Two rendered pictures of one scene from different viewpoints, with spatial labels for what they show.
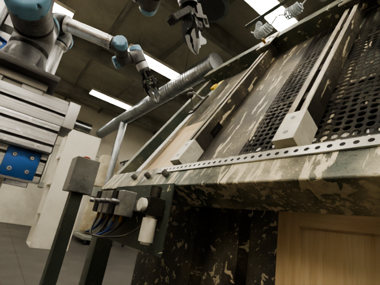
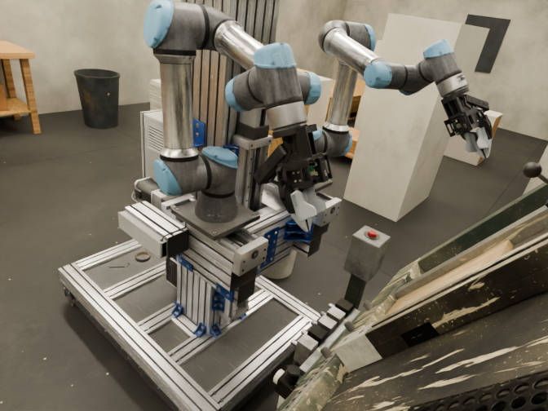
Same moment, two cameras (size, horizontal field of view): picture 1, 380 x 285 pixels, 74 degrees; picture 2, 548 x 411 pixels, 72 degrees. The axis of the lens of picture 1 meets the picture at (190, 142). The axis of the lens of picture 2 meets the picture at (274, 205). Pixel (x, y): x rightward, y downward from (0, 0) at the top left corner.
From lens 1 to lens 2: 1.30 m
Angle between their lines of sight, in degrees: 82
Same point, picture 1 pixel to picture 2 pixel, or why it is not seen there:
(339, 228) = not seen: outside the picture
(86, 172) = (361, 255)
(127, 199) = (301, 351)
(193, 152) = (360, 352)
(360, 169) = not seen: outside the picture
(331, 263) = not seen: outside the picture
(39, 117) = (218, 262)
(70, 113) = (236, 261)
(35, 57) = (209, 206)
